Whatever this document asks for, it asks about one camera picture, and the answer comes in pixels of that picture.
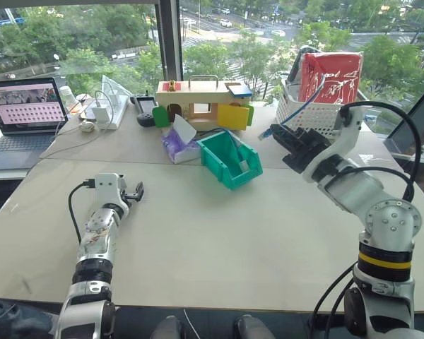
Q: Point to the black handheld controller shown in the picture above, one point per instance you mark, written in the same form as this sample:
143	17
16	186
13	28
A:
145	110

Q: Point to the clear plastic cup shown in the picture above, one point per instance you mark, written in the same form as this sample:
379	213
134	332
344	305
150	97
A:
67	97

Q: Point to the wooden toy house box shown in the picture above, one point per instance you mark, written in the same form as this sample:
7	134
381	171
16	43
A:
198	97

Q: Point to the white perforated plastic basket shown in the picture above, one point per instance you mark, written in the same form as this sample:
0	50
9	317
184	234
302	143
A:
311	116

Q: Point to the open laptop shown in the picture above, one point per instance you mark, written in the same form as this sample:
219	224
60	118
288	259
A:
21	120

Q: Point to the clear triangular plastic cover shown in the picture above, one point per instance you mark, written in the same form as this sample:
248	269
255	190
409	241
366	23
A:
114	87

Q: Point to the red bag in plastic wrap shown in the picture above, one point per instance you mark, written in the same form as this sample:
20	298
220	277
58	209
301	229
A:
330	76

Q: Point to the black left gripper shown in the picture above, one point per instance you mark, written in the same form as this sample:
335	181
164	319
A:
128	195

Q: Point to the small white round object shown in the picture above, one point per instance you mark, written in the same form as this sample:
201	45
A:
87	125

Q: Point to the purple tissue pack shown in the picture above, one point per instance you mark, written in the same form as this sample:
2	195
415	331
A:
178	148

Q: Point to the dark blue rounded shape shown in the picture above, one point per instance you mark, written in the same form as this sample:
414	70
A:
17	319

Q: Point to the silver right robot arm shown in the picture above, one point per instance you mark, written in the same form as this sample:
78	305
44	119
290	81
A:
381	212

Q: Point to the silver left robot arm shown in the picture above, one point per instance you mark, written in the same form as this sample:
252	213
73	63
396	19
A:
93	233

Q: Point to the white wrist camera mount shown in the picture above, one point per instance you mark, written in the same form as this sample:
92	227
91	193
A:
350	125
107	185

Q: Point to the black monitor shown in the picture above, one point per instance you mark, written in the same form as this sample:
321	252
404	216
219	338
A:
415	120

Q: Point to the green plastic bin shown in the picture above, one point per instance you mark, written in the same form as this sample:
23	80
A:
220	162

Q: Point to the grey rounded shape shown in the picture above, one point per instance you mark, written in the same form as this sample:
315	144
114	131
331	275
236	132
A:
251	327
166	328

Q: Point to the white coupler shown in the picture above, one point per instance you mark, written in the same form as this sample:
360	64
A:
243	165

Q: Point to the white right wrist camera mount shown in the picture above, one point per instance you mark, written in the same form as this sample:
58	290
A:
350	125

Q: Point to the white power strip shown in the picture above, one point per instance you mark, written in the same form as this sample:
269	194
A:
113	107

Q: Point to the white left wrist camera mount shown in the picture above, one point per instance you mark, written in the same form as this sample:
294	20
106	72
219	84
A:
107	185

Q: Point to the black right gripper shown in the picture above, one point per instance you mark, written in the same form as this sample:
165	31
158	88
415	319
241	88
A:
305	148

